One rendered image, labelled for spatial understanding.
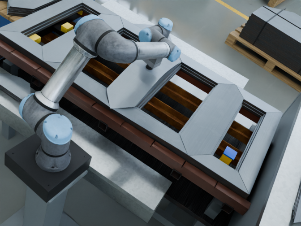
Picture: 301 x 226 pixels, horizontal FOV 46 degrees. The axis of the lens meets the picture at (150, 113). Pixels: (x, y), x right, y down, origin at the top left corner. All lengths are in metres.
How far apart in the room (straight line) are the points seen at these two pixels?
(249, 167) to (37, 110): 1.04
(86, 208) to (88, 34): 1.32
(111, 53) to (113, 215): 1.33
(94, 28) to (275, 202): 0.99
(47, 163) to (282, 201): 0.98
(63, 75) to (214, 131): 0.86
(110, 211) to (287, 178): 1.24
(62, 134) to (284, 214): 0.92
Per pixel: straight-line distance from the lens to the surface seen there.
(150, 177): 1.82
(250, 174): 1.84
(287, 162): 1.73
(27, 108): 1.56
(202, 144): 1.82
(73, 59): 1.48
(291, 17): 4.74
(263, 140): 2.05
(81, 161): 1.66
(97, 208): 2.45
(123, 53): 1.41
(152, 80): 1.94
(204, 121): 1.94
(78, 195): 2.48
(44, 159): 1.59
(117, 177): 1.76
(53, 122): 1.48
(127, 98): 1.84
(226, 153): 1.82
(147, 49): 1.53
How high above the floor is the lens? 2.11
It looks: 43 degrees down
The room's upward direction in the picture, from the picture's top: 23 degrees clockwise
